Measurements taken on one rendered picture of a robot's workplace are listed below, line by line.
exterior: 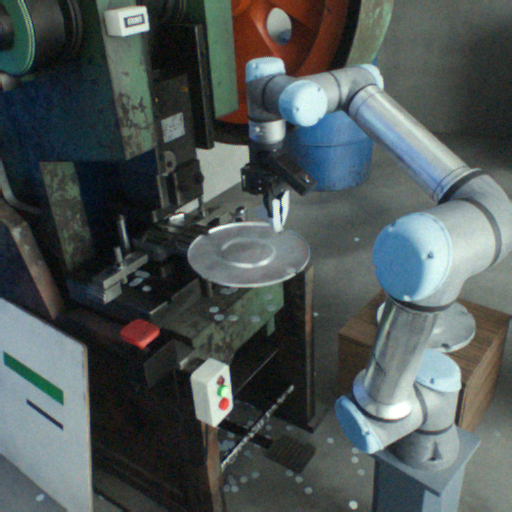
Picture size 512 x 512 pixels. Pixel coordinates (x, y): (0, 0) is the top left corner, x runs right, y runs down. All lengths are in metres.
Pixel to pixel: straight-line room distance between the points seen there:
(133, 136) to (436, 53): 3.55
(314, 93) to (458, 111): 3.58
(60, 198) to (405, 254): 0.93
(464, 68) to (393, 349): 3.67
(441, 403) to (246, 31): 1.04
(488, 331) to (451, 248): 1.07
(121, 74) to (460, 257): 0.71
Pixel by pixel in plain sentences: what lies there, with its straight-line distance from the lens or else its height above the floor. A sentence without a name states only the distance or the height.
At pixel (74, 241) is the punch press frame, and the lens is 1.55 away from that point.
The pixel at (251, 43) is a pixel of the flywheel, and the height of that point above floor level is 1.18.
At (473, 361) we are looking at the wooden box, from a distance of 1.76.
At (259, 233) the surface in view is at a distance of 1.44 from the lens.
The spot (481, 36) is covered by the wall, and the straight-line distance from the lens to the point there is 4.45.
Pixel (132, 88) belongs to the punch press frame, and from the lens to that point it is 1.20.
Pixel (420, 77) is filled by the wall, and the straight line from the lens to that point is 4.62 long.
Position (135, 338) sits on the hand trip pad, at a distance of 1.17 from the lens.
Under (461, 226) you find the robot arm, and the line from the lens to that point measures 0.85.
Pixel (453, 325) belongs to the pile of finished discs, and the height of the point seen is 0.36.
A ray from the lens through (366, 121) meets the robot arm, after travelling 1.08.
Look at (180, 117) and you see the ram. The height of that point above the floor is 1.08.
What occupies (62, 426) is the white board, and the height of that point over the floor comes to 0.30.
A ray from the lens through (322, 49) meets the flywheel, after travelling 1.47.
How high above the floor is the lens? 1.46
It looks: 31 degrees down
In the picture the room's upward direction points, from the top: 4 degrees counter-clockwise
